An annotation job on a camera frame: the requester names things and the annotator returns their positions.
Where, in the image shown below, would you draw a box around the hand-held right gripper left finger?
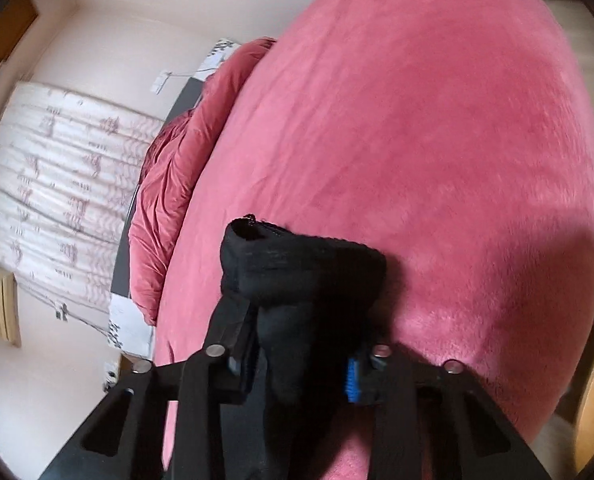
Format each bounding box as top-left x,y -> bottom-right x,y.
42,294 -> 260,480

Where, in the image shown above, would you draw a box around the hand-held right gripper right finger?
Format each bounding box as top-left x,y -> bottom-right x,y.
344,340 -> 552,480

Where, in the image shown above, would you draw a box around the black embroidered pants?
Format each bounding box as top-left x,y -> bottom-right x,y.
218,214 -> 388,480

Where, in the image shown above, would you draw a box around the white floral nightstand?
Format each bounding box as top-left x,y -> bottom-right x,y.
106,294 -> 157,361
194,37 -> 243,81

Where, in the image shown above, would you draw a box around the wood and white cabinet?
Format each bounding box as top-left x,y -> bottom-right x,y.
120,352 -> 153,376

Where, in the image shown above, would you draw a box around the pink duvet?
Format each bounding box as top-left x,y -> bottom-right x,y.
127,37 -> 278,326

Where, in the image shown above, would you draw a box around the printed white curtain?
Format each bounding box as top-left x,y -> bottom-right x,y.
0,80 -> 165,336

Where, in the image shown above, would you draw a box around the pink plush bed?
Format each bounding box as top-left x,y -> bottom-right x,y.
152,0 -> 594,480

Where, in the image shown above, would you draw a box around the wooden door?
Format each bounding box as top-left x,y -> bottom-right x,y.
0,0 -> 40,96

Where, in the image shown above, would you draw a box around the pale wooden wall fixture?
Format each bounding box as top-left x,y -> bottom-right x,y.
0,267 -> 23,348

